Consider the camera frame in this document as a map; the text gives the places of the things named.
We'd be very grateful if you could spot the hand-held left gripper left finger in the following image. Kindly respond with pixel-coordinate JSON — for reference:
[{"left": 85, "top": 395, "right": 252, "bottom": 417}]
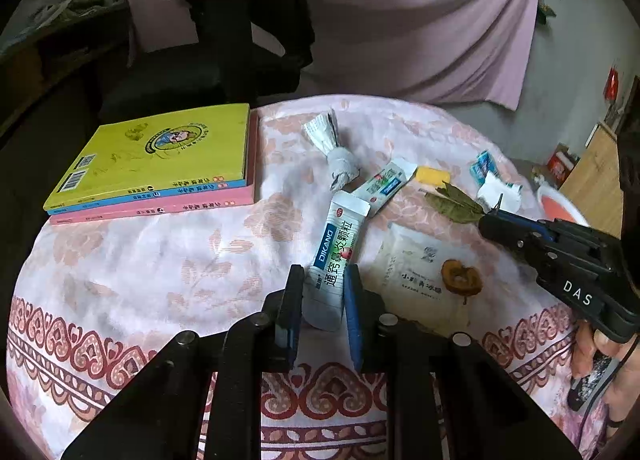
[{"left": 60, "top": 265, "right": 306, "bottom": 460}]

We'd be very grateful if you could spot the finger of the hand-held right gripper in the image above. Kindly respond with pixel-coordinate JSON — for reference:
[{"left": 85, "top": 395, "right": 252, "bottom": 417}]
[
  {"left": 492, "top": 195, "right": 557, "bottom": 241},
  {"left": 478, "top": 214, "right": 548, "bottom": 261}
]

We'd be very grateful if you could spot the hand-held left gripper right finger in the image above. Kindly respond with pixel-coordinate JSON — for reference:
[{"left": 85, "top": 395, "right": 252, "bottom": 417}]
[{"left": 344, "top": 264, "right": 583, "bottom": 460}]

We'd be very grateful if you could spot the long white medicine sachet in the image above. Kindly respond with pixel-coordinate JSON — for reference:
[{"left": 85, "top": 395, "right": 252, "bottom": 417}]
[{"left": 302, "top": 191, "right": 371, "bottom": 331}]

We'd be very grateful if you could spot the dried green leaf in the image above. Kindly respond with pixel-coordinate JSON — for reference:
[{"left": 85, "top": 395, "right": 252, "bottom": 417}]
[{"left": 424, "top": 182, "right": 487, "bottom": 225}]

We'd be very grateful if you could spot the dried orange peel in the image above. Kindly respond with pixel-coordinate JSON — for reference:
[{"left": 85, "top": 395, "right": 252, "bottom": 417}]
[{"left": 441, "top": 260, "right": 483, "bottom": 305}]

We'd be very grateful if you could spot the person's right hand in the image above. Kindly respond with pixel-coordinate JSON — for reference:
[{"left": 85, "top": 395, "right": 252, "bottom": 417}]
[{"left": 572, "top": 320, "right": 640, "bottom": 441}]

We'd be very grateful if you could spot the red cardboard box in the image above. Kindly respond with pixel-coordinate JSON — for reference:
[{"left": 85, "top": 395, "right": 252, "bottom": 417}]
[{"left": 546, "top": 142, "right": 581, "bottom": 181}]

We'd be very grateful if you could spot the small blue white wrapper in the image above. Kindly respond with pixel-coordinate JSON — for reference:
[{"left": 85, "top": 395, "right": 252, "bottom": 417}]
[{"left": 469, "top": 150, "right": 501, "bottom": 181}]

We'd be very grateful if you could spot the square white packet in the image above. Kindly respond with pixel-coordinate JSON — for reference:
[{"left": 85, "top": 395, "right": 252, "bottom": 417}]
[{"left": 372, "top": 222, "right": 473, "bottom": 335}]

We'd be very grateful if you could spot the light wooden cabinet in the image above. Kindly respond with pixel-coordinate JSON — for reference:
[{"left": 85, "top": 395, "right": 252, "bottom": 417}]
[{"left": 557, "top": 122, "right": 626, "bottom": 241}]

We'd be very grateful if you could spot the yellow eraser block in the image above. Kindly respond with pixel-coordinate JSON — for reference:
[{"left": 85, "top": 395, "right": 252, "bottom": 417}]
[{"left": 416, "top": 167, "right": 451, "bottom": 187}]

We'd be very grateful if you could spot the floral pink white tablecloth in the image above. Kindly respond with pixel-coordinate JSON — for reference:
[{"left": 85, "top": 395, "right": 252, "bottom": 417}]
[{"left": 7, "top": 94, "right": 576, "bottom": 460}]

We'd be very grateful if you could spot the small green white sachet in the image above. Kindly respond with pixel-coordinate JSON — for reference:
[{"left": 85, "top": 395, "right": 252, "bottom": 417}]
[{"left": 352, "top": 160, "right": 418, "bottom": 218}]

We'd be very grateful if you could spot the twisted grey paper wrapper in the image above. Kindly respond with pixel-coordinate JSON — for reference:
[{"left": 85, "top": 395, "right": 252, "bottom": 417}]
[{"left": 301, "top": 110, "right": 361, "bottom": 193}]

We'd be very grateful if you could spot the yellow book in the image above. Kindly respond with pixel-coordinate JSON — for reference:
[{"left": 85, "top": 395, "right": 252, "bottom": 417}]
[{"left": 44, "top": 104, "right": 251, "bottom": 211}]

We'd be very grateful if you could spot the pink hanging curtain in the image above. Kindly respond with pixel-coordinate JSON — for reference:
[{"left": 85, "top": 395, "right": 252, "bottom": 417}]
[{"left": 112, "top": 0, "right": 541, "bottom": 110}]

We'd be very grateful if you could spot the black office chair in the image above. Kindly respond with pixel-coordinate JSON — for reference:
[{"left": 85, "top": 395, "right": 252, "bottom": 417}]
[{"left": 97, "top": 0, "right": 321, "bottom": 123}]

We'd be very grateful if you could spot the dark wooden desk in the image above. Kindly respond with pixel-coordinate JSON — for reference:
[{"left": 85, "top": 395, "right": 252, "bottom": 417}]
[{"left": 0, "top": 0, "right": 131, "bottom": 141}]

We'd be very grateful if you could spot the black cable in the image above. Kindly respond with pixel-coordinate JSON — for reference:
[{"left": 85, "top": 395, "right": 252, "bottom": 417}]
[{"left": 580, "top": 335, "right": 640, "bottom": 460}]

